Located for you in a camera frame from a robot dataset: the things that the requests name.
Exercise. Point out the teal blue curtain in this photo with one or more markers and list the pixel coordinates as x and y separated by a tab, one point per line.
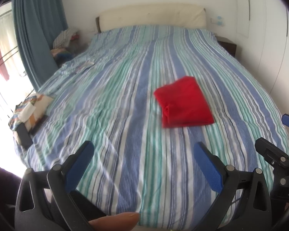
37	24

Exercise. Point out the dark wooden nightstand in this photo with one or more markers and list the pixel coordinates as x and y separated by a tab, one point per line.
227	44

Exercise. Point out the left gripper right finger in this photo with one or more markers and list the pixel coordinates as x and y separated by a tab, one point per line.
253	211

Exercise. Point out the person's left hand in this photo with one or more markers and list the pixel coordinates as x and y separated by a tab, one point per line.
123	222

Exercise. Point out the blue wall socket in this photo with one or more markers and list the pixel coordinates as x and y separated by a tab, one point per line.
217	21

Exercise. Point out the pile of clothes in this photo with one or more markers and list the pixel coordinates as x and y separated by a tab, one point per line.
67	45

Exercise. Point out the cream padded headboard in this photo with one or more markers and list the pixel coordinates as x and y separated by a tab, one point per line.
188	16

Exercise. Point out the black phone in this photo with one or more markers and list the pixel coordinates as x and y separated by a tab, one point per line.
23	137

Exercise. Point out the striped blue green bedspread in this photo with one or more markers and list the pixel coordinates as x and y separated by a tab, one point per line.
105	95

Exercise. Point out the red knit sweater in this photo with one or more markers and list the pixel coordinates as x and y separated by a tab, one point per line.
183	104

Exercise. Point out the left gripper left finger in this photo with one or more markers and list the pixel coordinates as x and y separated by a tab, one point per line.
31	209

